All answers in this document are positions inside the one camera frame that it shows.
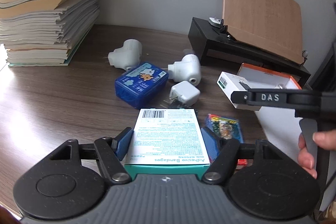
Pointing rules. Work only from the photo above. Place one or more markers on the white charger box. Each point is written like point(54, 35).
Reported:
point(230, 83)

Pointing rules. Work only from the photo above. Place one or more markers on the white square charger plug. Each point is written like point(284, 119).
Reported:
point(185, 93)

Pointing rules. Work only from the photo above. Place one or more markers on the red blue playing card box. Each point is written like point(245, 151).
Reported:
point(225, 128)

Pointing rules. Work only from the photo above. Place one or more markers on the black monitor riser stand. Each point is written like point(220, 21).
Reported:
point(209, 44)

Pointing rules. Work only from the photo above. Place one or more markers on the orange white cardboard box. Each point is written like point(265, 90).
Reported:
point(280, 125)

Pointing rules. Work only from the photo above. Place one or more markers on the wooden book stand board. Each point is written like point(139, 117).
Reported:
point(271, 25)

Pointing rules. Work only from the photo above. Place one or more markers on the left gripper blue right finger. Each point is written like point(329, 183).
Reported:
point(212, 142)

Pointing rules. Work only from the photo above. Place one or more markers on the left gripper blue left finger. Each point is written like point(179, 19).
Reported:
point(120, 144)

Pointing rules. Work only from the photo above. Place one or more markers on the person's right hand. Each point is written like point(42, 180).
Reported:
point(306, 156)

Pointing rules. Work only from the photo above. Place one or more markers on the black charger plug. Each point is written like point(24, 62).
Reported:
point(172, 104)

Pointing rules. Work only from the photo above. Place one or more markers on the stack of books and papers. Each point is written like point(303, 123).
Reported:
point(45, 32)

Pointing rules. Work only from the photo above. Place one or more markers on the white plug-in diffuser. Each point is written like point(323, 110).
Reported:
point(126, 57)
point(188, 69)

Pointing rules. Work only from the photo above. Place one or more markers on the blue floss pick box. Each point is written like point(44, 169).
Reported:
point(140, 85)

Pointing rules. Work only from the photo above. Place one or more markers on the teal adhesive bandage box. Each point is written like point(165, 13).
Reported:
point(167, 141)

